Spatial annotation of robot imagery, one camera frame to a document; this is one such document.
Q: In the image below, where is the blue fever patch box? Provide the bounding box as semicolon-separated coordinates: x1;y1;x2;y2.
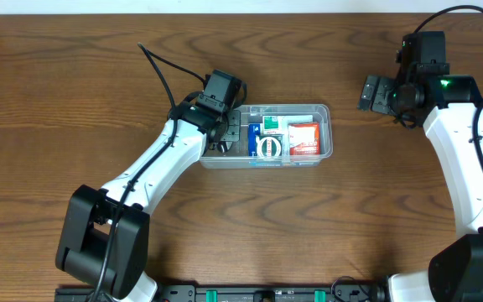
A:
247;122;322;168

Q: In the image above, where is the clear plastic container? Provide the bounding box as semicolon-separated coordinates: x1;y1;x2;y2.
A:
200;104;333;169

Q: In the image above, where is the green white medicine box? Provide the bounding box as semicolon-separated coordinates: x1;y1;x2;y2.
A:
261;115;313;135

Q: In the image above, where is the green Zam-Buk tin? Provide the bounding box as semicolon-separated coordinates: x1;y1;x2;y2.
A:
256;135;283;158

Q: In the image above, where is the red white medicine box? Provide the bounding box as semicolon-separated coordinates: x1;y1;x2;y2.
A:
288;122;320;155

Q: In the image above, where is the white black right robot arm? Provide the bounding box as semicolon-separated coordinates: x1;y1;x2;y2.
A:
358;31;483;301

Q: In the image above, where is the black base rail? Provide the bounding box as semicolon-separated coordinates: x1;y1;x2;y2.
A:
55;284;392;302

